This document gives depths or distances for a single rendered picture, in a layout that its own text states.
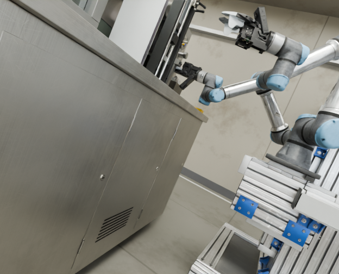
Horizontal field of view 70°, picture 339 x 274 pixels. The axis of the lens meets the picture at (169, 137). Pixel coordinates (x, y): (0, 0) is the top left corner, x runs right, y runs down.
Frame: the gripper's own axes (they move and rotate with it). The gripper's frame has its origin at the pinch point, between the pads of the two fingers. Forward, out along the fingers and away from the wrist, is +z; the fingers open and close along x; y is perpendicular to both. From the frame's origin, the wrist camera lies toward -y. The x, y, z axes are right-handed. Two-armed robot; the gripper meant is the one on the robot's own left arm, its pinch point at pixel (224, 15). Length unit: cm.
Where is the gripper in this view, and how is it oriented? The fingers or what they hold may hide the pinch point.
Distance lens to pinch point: 106.6
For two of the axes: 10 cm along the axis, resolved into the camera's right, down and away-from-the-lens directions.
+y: -3.9, 9.2, -0.6
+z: -9.2, -3.9, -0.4
